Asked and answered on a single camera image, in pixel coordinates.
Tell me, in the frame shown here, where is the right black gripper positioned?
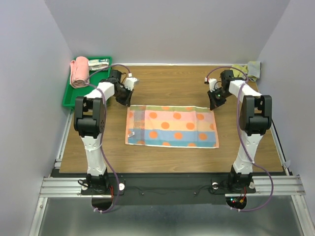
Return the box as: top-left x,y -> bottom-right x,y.
207,87 -> 232,110

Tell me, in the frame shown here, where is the orange polka dot towel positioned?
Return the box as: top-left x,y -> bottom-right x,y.
125,105 -> 220,149

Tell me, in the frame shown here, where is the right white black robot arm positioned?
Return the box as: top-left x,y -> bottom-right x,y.
204,69 -> 272,192

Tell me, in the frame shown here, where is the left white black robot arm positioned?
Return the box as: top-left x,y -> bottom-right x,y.
73,70 -> 138,195

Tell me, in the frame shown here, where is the yellow green towel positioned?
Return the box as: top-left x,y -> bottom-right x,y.
231,64 -> 248,77

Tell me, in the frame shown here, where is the green plastic tray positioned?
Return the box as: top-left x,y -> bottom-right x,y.
62,56 -> 112,110

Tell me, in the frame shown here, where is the rolled white blue towel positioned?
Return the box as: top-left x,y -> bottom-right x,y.
88,59 -> 110,71

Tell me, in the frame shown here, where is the grey towel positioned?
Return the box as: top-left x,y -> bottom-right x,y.
247,61 -> 261,82

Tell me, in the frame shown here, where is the rolled pink towel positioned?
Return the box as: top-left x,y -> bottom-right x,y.
69,56 -> 90,89

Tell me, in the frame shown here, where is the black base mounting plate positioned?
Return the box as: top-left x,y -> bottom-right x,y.
78,173 -> 255,210

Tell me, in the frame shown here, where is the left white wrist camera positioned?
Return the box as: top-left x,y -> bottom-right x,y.
123,77 -> 139,91

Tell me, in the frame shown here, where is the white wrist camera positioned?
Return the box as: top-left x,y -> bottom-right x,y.
123,77 -> 139,91
204,77 -> 218,92

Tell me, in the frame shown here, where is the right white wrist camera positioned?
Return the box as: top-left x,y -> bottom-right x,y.
204,77 -> 218,92

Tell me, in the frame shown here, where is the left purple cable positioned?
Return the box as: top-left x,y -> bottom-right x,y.
85,63 -> 132,214

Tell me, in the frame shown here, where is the aluminium frame rail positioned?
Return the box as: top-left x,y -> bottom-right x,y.
39,176 -> 306,198

